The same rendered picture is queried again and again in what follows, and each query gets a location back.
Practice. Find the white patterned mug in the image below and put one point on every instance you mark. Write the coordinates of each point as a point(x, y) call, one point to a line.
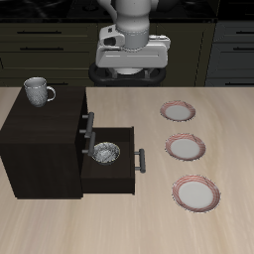
point(35, 92)

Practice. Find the white patterned bowl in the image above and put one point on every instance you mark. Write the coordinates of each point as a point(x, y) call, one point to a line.
point(106, 152)

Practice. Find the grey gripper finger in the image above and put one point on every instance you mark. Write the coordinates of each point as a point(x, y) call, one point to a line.
point(147, 72)
point(114, 72)

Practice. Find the grey kitchen cupboards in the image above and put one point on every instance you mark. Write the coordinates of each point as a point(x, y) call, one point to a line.
point(231, 56)

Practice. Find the black kitchen countertop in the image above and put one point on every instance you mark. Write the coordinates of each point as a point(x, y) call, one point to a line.
point(49, 10)

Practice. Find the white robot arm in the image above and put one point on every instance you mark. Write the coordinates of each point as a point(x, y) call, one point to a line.
point(133, 20)

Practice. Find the flat black base plate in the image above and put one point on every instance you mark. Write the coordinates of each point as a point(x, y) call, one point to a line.
point(99, 78)

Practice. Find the dark kitchen cupboards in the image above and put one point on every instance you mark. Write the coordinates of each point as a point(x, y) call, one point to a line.
point(49, 56)

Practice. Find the dark wooden cabinet drawer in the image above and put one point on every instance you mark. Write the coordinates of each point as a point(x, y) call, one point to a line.
point(89, 123)
point(109, 180)
point(90, 145)

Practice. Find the dark wooden cabinet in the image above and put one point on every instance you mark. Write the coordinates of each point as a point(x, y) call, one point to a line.
point(39, 145)

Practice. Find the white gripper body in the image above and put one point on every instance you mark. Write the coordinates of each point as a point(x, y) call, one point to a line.
point(139, 59)

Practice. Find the red rimmed white plate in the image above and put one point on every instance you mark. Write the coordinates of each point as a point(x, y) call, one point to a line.
point(185, 147)
point(178, 111)
point(196, 193)

